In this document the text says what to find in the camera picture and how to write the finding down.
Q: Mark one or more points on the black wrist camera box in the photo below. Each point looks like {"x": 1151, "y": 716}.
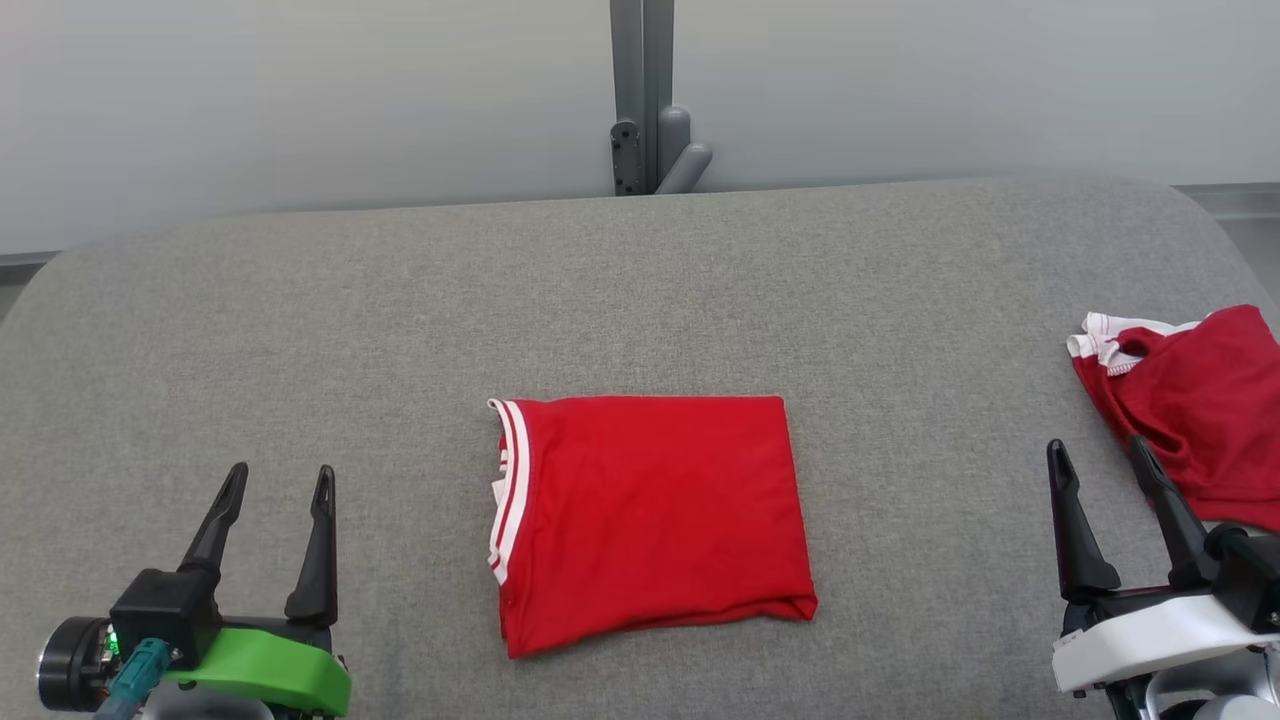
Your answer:
{"x": 1250, "y": 580}
{"x": 160, "y": 605}

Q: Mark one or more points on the grey metal post with bracket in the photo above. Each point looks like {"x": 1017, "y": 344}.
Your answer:
{"x": 640, "y": 60}

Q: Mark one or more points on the grey fabric sofa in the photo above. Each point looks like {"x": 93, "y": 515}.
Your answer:
{"x": 640, "y": 300}

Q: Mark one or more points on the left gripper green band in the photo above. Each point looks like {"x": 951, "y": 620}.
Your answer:
{"x": 270, "y": 670}

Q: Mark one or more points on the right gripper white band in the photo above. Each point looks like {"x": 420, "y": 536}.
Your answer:
{"x": 1150, "y": 640}

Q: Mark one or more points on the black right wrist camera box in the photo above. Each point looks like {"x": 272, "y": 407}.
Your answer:
{"x": 1250, "y": 580}

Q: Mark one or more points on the red garment with white stripes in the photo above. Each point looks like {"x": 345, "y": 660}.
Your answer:
{"x": 650, "y": 520}

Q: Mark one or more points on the red shorts with white trim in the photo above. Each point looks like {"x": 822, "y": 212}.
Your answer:
{"x": 1220, "y": 400}

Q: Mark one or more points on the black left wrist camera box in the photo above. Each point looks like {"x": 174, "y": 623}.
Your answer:
{"x": 160, "y": 605}

